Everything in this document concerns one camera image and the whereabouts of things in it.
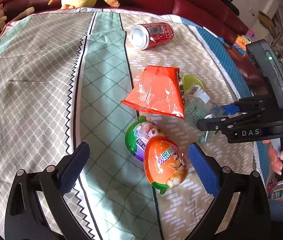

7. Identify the clear green printed wrapper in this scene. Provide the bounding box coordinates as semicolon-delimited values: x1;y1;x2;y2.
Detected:
183;83;225;144

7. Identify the colourful toy stack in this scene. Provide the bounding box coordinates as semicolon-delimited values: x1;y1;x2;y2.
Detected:
233;29;256;55

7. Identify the patterned blue beige tablecloth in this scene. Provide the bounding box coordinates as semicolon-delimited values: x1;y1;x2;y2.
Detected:
0;6;271;240

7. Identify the red soda can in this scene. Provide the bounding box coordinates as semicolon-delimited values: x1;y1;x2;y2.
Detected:
130;22;174;50

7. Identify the purple green toy egg capsule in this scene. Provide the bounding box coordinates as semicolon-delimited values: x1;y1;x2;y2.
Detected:
125;115;165;162

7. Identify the lime green plastic lid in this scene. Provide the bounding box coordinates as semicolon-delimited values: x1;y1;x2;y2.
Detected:
182;74;205;92

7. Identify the orange foil snack wrapper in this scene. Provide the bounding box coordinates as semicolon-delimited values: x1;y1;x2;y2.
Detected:
121;66;184;119

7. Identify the red leather sofa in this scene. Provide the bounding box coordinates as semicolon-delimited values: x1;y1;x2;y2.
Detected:
0;0;248;46

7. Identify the orange toy egg capsule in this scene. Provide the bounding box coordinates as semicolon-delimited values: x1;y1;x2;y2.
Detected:
144;136;188;194

